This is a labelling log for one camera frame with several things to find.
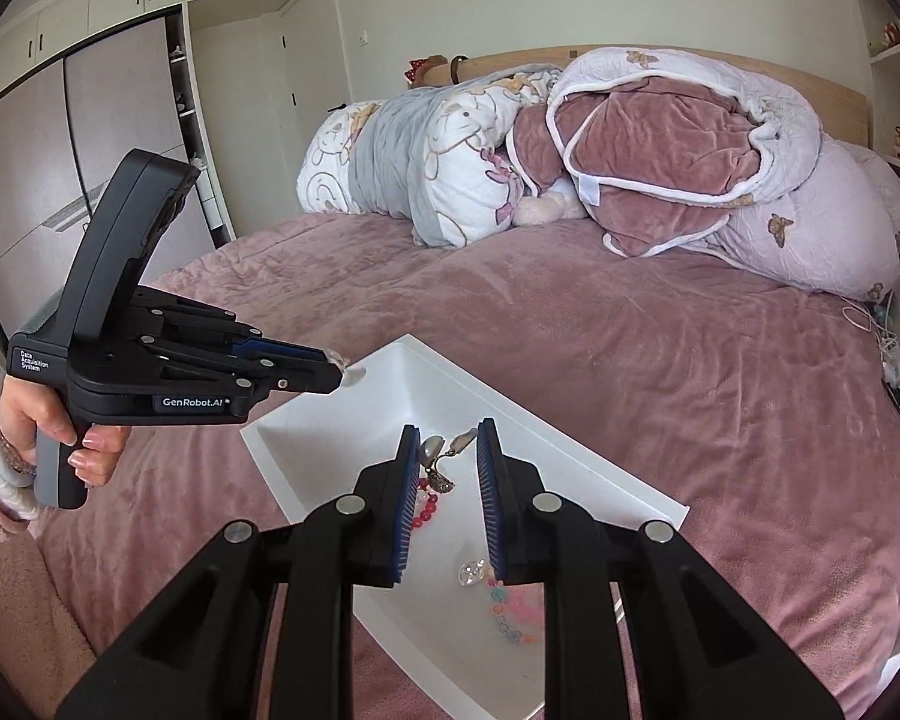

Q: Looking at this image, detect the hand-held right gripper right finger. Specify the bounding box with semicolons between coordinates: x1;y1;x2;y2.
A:
476;418;845;720

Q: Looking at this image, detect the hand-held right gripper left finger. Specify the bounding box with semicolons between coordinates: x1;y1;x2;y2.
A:
56;424;421;720

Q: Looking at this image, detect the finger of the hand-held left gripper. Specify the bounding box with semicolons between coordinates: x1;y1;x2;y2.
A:
101;347;344;395
136;286;331;365

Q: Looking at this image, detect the red bead bracelet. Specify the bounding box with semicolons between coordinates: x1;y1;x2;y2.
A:
415;493;443;541

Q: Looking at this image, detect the white bead bracelet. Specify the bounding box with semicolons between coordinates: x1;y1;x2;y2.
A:
328;351;368;391

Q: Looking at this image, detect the white storage box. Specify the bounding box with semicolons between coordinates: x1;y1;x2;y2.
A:
238;335;691;720

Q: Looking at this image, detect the multicolour charm bracelet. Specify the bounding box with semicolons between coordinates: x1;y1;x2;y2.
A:
418;431;481;497

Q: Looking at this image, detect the pink bead bracelet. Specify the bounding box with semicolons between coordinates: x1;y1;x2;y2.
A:
457;556;548;650

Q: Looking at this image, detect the person's left hand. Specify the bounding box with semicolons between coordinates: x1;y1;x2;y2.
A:
0;371;132;488

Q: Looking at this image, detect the narrow white open shelf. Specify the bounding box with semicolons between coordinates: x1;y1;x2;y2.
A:
166;4;237;245

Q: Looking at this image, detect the grey sliding door wardrobe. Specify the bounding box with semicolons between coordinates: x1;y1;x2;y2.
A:
0;11;237;331

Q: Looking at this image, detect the cream closet door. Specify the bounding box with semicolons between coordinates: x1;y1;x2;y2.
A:
187;7;286;241

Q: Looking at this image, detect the bear print rolled duvet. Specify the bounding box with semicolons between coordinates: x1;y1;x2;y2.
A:
296;69;563;250

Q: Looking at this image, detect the pink plush bedspread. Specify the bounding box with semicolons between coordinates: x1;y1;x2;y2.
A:
26;210;900;720

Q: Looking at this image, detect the cream room door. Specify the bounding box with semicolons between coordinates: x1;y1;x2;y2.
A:
280;0;353;215

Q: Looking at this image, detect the pale pink plush toy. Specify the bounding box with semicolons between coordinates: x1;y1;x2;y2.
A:
511;191;590;227

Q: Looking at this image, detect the lilac butterfly rolled quilt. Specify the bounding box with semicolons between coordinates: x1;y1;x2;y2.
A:
506;47;900;302

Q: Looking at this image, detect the white cable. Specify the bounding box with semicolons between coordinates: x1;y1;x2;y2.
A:
840;300;900;361

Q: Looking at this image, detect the white wall shelf unit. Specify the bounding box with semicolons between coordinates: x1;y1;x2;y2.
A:
855;0;900;361

